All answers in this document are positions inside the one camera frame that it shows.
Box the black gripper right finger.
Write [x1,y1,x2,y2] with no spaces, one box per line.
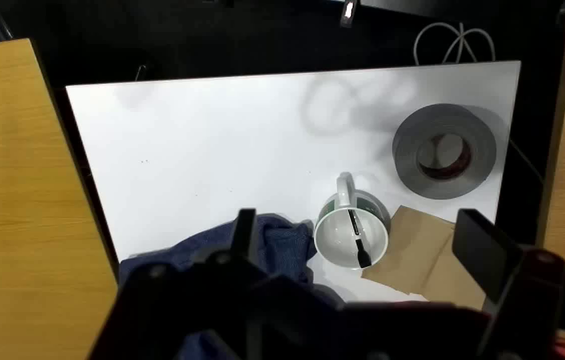
[451,207,565,360]

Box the white ceramic mug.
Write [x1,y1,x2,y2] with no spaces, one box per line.
[312,169,394,269]

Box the white board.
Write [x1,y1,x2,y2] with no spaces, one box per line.
[67,60,524,305]

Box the grey duct tape roll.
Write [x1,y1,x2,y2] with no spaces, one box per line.
[390,101,499,199]

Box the white cable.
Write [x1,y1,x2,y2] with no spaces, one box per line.
[413,19,499,68]

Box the brown paper sheet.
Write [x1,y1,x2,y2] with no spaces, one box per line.
[360,203,489,312]

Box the light wooden panel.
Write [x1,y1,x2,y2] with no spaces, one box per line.
[0,35,121,360]

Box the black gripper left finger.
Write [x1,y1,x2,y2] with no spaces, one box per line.
[88,206,278,360]

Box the black pen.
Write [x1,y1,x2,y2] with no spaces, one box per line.
[346,206,372,269]

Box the dark blue cloth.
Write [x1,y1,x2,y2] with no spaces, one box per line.
[119,212,346,360]

